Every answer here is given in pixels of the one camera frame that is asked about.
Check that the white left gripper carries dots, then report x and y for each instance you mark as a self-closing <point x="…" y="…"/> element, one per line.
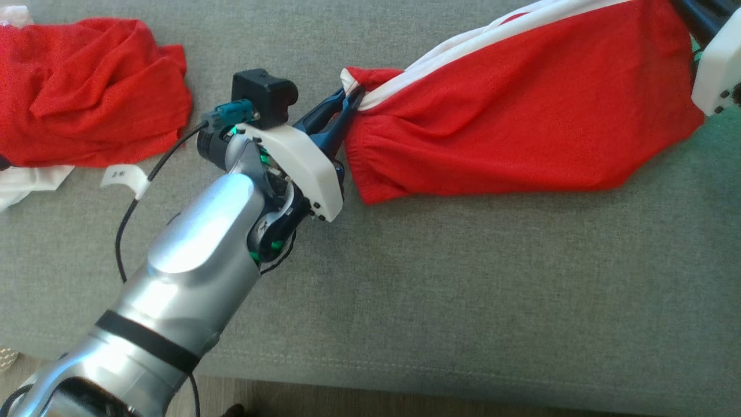
<point x="301" y="162"/>

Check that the red shorts with white stripes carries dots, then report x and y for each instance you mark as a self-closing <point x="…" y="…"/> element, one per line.
<point x="521" y="116"/>

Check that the red jersey with white sleeves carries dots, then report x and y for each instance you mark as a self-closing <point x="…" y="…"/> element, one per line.
<point x="87" y="98"/>

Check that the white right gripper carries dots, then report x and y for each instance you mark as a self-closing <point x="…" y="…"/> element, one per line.
<point x="721" y="63"/>

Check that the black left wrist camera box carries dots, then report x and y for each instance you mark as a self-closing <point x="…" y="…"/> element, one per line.
<point x="263" y="95"/>

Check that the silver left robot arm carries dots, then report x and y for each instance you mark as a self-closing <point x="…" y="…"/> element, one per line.
<point x="191" y="272"/>

